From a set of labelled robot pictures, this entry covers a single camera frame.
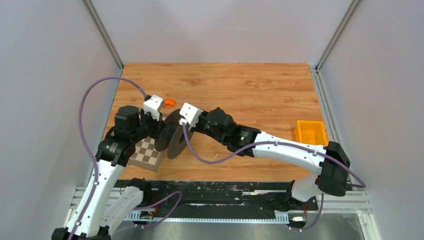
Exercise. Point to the aluminium frame post left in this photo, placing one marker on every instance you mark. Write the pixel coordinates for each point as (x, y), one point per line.
(97, 21)

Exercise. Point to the aluminium frame post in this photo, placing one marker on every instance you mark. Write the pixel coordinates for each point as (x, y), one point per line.
(348, 15)
(97, 21)

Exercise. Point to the orange curved plastic piece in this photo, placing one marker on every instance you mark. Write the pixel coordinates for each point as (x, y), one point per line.
(168, 102)

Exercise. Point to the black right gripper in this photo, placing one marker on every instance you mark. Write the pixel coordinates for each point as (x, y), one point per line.
(197, 128)

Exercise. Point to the black cable spool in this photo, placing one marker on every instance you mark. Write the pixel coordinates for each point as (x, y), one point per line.
(171, 136)

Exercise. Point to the wooden chessboard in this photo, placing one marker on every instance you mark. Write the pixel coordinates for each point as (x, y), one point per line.
(146, 155)

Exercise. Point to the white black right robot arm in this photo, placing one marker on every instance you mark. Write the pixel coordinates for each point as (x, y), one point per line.
(328, 164)

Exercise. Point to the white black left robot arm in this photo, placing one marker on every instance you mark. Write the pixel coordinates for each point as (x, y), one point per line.
(92, 219)

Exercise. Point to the yellow plastic bin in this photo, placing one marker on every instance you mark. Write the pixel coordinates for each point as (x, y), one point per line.
(310, 132)

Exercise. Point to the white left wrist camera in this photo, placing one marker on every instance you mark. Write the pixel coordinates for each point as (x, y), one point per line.
(154, 106)

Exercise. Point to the aluminium frame post right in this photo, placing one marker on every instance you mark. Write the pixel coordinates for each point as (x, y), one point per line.
(348, 15)

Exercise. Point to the slotted aluminium cable duct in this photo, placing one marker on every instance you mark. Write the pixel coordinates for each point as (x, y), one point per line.
(239, 216)

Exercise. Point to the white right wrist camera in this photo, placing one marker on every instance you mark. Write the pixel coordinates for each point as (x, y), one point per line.
(189, 115)

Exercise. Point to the aluminium side rail right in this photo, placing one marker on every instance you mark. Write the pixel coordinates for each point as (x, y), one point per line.
(353, 211)

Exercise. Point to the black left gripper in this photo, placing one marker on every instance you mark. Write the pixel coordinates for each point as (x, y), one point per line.
(157, 128)

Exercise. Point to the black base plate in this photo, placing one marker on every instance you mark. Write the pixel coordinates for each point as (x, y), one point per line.
(223, 195)

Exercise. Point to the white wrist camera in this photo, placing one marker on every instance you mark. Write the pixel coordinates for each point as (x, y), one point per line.
(154, 106)
(189, 115)

